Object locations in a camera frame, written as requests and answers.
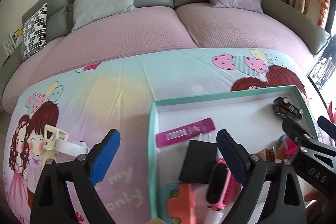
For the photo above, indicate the blue and salmon case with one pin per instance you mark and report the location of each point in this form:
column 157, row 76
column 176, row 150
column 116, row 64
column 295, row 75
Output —
column 182, row 203

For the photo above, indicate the person's hand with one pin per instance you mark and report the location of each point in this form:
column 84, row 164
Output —
column 318, row 205

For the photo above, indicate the white smart watch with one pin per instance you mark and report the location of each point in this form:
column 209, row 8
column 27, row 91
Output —
column 71, row 148

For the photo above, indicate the pink sofa cover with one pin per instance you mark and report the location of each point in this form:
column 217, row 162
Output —
column 147, row 30

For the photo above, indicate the black white patterned pillow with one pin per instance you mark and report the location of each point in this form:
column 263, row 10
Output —
column 34, row 33

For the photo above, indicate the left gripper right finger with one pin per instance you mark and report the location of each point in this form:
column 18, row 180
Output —
column 284, row 201

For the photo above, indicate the gold patterned lighter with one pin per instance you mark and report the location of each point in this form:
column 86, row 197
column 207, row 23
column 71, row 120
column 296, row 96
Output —
column 268, row 154

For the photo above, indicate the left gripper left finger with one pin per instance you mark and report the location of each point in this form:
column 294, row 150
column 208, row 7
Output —
column 52, row 202

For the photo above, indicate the teal shallow box tray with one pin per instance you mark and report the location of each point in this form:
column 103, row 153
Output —
column 247, row 115

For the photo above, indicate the cartoon couple bed sheet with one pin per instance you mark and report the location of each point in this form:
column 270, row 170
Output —
column 118, row 94

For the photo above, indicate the books on side shelf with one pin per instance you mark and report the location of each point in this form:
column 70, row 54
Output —
column 13, row 41

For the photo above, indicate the black toy car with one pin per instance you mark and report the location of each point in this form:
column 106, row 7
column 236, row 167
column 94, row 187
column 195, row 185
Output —
column 283, row 108

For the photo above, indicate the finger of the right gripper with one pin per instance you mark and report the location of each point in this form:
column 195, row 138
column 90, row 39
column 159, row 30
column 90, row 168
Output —
column 306, row 147
column 327, row 126

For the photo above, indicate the cream hair claw clip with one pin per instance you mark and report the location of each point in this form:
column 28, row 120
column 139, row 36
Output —
column 50, row 135

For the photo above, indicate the pink smart watch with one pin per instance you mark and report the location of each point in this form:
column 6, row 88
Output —
column 222, row 186

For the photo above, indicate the magenta lighter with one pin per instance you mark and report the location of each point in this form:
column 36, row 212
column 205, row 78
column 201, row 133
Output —
column 184, row 133

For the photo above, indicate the black power adapter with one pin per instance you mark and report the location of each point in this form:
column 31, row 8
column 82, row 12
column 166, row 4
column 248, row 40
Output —
column 200, row 158

